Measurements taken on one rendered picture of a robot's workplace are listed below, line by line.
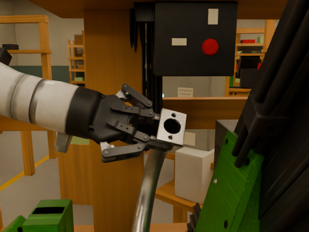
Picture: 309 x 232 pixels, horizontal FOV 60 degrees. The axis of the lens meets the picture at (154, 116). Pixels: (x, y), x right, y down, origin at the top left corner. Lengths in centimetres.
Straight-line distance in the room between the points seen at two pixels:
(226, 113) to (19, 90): 58
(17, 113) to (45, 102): 5
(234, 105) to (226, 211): 47
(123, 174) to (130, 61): 30
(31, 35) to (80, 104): 1177
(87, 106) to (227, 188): 23
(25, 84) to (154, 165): 24
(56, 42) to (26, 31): 128
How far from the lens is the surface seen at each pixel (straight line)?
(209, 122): 80
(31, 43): 1213
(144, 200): 49
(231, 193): 38
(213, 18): 59
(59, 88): 40
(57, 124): 40
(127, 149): 39
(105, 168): 73
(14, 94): 41
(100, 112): 41
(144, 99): 43
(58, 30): 1160
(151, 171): 48
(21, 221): 48
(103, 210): 79
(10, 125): 87
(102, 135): 39
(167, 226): 90
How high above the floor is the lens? 138
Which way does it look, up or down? 11 degrees down
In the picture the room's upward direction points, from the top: straight up
